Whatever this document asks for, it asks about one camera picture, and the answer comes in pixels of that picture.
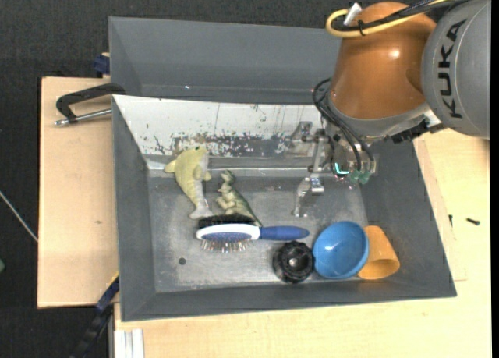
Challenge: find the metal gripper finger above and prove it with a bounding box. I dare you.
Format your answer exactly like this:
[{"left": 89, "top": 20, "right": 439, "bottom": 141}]
[
  {"left": 289, "top": 121, "right": 316, "bottom": 151},
  {"left": 292, "top": 175, "right": 326, "bottom": 218}
]

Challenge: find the blue bowl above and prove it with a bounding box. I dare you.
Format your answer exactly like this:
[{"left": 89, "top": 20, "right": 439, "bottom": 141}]
[{"left": 312, "top": 220, "right": 370, "bottom": 281}]

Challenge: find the black round knob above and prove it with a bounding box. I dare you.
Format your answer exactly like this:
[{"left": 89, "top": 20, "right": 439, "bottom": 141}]
[{"left": 271, "top": 240, "right": 315, "bottom": 285}]

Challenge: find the green toy dinosaur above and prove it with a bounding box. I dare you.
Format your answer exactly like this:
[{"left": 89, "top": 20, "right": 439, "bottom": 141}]
[{"left": 215, "top": 169, "right": 264, "bottom": 227}]

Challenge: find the blue and white hairbrush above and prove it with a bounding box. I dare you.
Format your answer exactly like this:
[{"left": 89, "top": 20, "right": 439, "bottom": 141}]
[{"left": 195, "top": 214, "right": 311, "bottom": 254}]

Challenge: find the orange cup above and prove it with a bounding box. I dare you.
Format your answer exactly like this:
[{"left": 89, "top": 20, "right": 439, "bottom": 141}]
[{"left": 357, "top": 225, "right": 402, "bottom": 281}]

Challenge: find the grey metal bin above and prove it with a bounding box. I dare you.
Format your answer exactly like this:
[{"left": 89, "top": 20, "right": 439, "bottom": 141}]
[{"left": 108, "top": 16, "right": 458, "bottom": 323}]

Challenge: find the yellow-green toy dolphin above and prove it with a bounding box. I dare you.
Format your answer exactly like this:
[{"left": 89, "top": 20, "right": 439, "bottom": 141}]
[{"left": 164, "top": 146, "right": 214, "bottom": 221}]

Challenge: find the pale cardboard board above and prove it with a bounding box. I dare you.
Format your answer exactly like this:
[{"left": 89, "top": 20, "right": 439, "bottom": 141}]
[{"left": 37, "top": 76, "right": 120, "bottom": 309}]

